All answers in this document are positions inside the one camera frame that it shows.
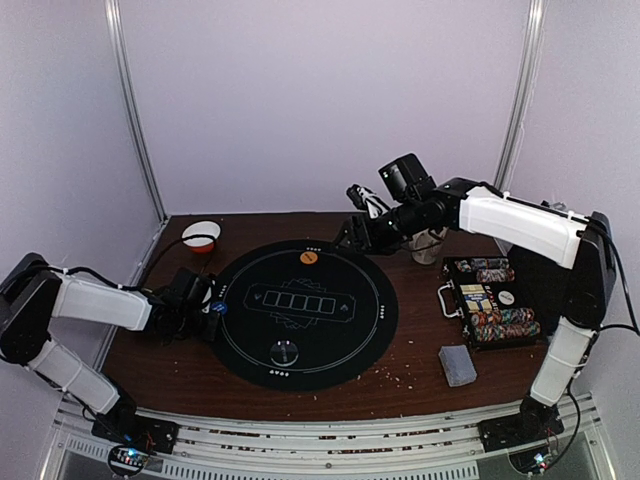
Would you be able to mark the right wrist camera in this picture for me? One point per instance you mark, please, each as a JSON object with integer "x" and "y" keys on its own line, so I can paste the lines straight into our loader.
{"x": 365, "y": 200}

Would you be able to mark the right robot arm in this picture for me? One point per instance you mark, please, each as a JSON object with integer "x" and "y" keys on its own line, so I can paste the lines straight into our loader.
{"x": 579, "y": 246}

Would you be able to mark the round black poker mat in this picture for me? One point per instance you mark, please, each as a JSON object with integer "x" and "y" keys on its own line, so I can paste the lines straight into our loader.
{"x": 342, "y": 313}

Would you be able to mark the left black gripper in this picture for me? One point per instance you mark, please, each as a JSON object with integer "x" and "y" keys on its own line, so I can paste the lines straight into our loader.
{"x": 209, "y": 331}

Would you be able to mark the cream ceramic mug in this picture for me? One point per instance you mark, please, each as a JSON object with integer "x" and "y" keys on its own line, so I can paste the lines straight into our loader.
{"x": 426, "y": 245}

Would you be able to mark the black poker chip case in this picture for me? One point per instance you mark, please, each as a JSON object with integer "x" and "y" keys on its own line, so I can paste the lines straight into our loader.
{"x": 519, "y": 299}

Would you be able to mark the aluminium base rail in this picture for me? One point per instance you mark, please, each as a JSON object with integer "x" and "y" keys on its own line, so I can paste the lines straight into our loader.
{"x": 437, "y": 446}

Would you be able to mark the blue small blind button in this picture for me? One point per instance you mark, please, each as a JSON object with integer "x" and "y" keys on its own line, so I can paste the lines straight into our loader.
{"x": 219, "y": 307}

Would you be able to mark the right aluminium frame post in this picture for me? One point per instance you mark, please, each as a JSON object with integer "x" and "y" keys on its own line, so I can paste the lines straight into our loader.
{"x": 524, "y": 89}

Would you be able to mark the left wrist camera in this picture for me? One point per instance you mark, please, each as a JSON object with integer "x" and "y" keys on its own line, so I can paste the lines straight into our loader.
{"x": 191, "y": 288}

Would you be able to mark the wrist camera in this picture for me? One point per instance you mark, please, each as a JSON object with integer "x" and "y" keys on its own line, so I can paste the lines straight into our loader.
{"x": 365, "y": 200}
{"x": 191, "y": 288}

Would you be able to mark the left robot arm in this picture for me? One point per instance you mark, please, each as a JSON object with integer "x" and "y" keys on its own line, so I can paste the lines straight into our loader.
{"x": 35, "y": 292}

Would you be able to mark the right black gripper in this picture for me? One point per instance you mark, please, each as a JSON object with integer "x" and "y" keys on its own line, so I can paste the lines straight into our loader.
{"x": 360, "y": 232}

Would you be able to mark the orange big blind button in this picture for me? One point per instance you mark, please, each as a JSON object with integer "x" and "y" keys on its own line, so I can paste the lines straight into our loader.
{"x": 309, "y": 257}

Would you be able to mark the orange white bowl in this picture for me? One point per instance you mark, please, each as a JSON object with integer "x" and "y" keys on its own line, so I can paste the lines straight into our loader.
{"x": 201, "y": 237}

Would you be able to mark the grey card deck box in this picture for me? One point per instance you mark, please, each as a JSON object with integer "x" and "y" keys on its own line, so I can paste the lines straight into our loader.
{"x": 457, "y": 365}

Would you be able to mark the clear black dealer button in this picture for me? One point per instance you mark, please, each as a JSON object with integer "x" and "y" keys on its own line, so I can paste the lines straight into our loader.
{"x": 284, "y": 353}

